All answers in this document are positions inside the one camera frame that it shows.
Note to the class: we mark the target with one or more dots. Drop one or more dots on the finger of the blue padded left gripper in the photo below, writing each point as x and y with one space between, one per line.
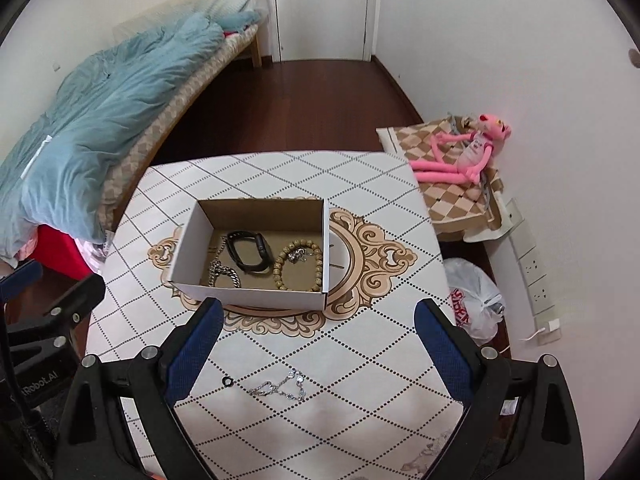
23 276

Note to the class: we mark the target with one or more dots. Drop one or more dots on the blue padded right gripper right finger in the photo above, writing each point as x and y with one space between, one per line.
440 340

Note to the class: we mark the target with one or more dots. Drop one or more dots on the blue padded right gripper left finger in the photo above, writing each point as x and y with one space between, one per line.
187 348

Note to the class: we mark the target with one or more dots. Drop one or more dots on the black fitness band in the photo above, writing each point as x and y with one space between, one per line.
249 251

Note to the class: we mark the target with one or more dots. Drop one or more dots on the white plastic shopping bag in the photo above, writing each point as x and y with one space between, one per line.
477 301

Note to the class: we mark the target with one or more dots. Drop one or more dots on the light blue duvet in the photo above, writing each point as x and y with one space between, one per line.
56 174

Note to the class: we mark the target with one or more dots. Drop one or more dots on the white diamond pattern tablecloth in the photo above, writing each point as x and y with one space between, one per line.
347 393

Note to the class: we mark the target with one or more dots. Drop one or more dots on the open white cardboard box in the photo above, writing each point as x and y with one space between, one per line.
297 232

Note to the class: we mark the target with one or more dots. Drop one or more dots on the brown checkered side cushion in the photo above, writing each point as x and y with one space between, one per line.
473 212

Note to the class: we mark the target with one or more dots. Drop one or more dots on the pink panther plush toy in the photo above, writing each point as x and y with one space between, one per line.
483 137

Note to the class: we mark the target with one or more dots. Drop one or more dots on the bed with checkered mattress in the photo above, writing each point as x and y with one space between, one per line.
241 40

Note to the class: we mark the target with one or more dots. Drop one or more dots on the white door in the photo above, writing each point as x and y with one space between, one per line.
308 30

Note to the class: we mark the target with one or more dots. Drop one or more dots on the white charger with cable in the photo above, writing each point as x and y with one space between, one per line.
548 332

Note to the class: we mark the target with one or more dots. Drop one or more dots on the white wall power strip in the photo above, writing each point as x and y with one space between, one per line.
533 270

